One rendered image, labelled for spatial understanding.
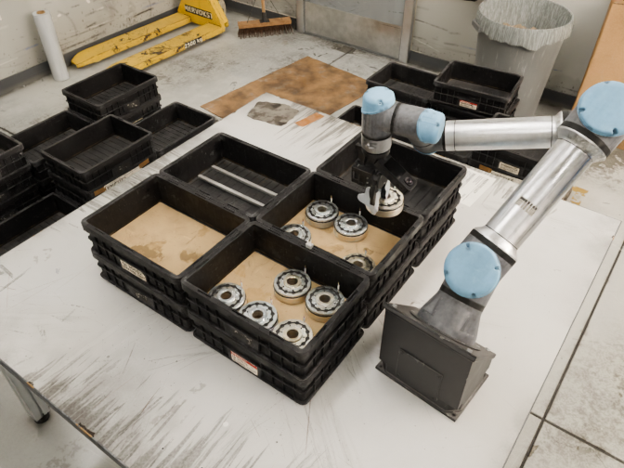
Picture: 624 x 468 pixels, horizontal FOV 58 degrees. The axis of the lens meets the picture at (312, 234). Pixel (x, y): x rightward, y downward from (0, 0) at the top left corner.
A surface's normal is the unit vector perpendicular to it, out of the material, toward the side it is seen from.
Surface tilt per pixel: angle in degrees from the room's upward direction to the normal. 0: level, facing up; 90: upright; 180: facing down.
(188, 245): 0
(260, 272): 0
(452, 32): 90
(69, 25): 90
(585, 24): 90
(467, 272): 53
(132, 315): 0
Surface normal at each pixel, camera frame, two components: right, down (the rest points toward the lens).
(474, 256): -0.40, 0.02
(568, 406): 0.00, -0.74
